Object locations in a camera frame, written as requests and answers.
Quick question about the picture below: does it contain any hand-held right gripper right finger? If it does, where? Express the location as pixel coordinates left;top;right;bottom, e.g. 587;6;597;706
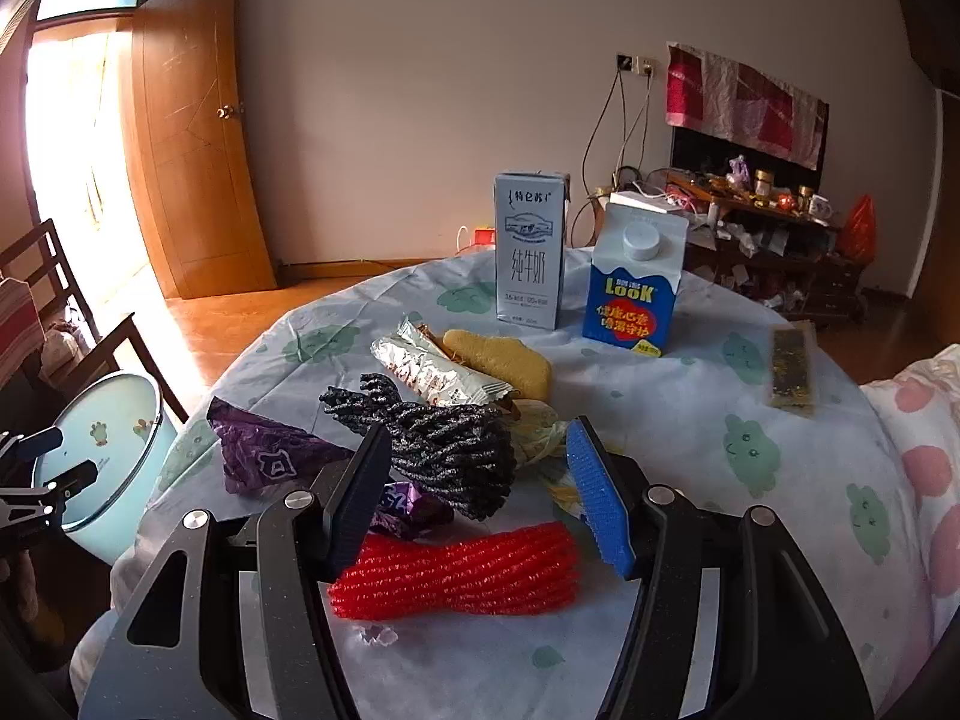
564;416;875;720

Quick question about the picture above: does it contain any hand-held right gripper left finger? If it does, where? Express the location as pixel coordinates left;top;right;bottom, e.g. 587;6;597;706
79;424;395;720

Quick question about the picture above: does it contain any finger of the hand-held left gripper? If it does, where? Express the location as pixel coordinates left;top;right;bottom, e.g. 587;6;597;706
0;427;65;464
0;461;102;507

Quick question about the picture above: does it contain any purple foil candy wrapper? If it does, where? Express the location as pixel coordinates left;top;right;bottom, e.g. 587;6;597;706
379;481;455;541

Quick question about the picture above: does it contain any light blue cartoon bin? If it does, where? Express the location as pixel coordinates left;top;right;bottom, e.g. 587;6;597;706
31;371;181;563

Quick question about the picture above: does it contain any black foam net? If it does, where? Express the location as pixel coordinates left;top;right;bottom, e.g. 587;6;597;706
320;373;518;522

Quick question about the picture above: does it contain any yellow white wrapper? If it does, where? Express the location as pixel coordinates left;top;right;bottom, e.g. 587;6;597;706
510;399;593;518

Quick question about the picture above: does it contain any purple plastic bag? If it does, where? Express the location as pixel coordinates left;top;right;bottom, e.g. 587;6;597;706
206;396;353;496

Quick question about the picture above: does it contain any red foam net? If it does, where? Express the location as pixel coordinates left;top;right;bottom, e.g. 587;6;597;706
328;521;582;623

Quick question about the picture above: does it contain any silver brown snack wrapper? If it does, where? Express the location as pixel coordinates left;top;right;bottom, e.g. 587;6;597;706
371;315;526;421

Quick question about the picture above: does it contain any yellow sponge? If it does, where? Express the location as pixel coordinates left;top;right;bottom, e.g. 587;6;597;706
442;328;554;402

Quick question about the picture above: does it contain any dark wooden chair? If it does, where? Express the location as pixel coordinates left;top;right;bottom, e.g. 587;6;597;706
0;219;188;425

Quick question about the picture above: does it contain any blue white gable carton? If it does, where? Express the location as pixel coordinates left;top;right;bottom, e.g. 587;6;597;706
583;191;689;357

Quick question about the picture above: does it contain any green snack bar packet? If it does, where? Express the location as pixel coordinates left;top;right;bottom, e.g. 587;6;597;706
765;320;820;415

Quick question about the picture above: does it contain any tall white milk carton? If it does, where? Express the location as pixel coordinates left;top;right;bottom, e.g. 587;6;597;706
493;170;569;331

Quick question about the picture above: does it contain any white flat box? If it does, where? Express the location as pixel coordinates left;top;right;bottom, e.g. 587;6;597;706
611;191;680;220

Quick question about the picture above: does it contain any wooden door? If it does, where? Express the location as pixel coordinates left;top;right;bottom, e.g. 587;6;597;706
131;0;278;299

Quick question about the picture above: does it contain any wooden television cabinet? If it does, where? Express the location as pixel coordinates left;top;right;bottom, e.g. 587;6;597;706
667;172;867;327

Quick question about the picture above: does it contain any pink heart blanket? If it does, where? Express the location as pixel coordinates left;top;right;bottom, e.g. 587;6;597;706
859;345;960;691

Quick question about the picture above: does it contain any black television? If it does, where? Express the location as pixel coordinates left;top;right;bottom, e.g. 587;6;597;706
670;124;818;192

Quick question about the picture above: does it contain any orange plastic bag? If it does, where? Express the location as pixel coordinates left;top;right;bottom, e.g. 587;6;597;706
836;195;878;263

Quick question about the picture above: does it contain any red pink cloth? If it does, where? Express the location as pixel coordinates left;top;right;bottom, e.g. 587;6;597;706
666;43;830;171

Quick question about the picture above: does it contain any wooden wardrobe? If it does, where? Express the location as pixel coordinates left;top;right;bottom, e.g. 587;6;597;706
900;0;960;316

